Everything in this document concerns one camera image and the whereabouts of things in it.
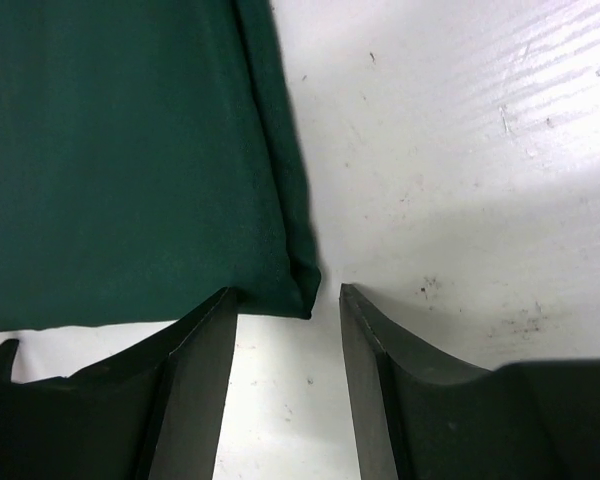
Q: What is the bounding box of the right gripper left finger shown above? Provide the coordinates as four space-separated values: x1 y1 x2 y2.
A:
0 288 237 479

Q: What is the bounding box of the dark green cloth placemat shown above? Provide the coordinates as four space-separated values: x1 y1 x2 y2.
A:
0 1 321 331

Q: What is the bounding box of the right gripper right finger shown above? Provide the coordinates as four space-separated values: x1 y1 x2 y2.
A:
339 284 600 479

